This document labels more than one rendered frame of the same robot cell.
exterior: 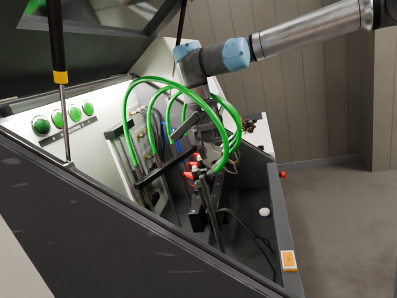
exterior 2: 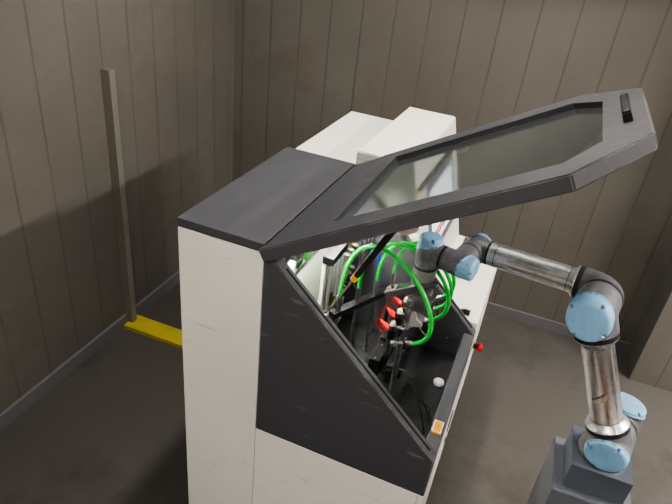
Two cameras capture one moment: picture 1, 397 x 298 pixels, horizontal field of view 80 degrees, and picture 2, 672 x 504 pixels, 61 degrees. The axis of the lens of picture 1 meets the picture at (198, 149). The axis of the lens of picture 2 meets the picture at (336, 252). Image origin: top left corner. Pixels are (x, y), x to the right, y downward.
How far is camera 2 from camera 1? 1.23 m
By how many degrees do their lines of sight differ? 10
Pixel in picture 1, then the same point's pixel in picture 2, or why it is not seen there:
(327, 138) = not seen: hidden behind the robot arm
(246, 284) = (404, 427)
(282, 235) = (442, 409)
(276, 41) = (505, 265)
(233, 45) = (466, 265)
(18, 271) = (241, 356)
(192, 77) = (426, 265)
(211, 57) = (447, 263)
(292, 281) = (433, 440)
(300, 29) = (524, 268)
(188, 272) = (372, 407)
